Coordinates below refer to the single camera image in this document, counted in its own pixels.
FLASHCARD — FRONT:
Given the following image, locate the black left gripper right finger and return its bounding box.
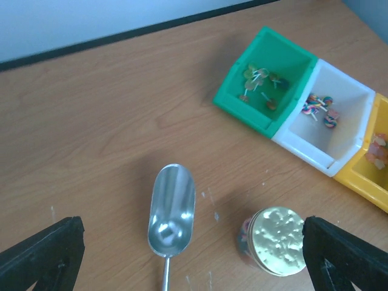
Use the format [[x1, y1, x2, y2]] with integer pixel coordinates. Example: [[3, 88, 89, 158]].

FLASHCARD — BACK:
[[303, 216, 387, 290]]

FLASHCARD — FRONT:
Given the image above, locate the green plastic bin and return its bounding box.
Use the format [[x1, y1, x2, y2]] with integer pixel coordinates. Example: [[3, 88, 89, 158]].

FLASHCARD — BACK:
[[213, 27, 318, 138]]

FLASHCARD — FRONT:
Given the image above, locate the silver metal scoop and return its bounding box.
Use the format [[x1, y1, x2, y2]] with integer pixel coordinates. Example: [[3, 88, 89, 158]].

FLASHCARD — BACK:
[[147, 164, 196, 290]]

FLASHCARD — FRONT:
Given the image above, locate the rainbow swirl lollipop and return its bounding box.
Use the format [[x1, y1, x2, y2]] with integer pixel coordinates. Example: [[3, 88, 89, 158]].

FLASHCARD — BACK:
[[324, 109, 339, 129], [301, 94, 321, 122], [322, 96, 333, 108]]

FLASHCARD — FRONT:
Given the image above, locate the yellow plastic bin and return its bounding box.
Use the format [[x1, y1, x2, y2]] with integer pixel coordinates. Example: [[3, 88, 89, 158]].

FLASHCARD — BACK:
[[334, 93, 387, 212]]

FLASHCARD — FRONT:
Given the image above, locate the white plastic bin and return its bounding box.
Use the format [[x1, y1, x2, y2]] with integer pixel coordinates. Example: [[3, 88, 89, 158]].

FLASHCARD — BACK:
[[272, 59, 375, 177]]

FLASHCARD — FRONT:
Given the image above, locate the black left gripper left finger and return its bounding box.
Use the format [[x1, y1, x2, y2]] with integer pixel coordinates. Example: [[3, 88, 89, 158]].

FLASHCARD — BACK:
[[1, 216, 85, 290]]

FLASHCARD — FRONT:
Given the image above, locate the white jar lid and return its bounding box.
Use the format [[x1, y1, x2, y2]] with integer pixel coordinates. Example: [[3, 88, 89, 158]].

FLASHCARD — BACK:
[[247, 206, 306, 277]]

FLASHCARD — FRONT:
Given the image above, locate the clear glass jar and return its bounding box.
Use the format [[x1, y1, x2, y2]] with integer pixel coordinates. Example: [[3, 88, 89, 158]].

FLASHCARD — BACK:
[[236, 217, 257, 267]]

